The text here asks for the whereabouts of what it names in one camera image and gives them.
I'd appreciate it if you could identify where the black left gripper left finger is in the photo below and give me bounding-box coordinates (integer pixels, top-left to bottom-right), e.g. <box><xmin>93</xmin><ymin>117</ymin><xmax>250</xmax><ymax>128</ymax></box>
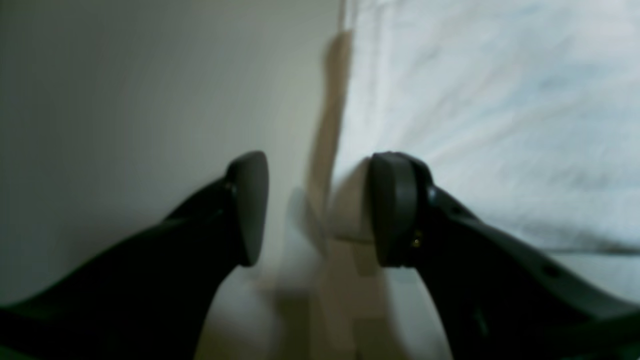
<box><xmin>1</xmin><ymin>151</ymin><xmax>269</xmax><ymax>360</ymax></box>

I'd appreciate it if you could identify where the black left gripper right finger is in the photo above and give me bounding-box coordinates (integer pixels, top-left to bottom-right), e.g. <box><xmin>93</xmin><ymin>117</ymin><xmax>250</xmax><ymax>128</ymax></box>
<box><xmin>369</xmin><ymin>152</ymin><xmax>640</xmax><ymax>360</ymax></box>

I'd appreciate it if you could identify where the white printed T-shirt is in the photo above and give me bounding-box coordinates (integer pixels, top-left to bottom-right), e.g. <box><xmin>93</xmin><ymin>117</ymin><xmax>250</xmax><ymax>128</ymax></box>
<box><xmin>330</xmin><ymin>0</ymin><xmax>640</xmax><ymax>360</ymax></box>

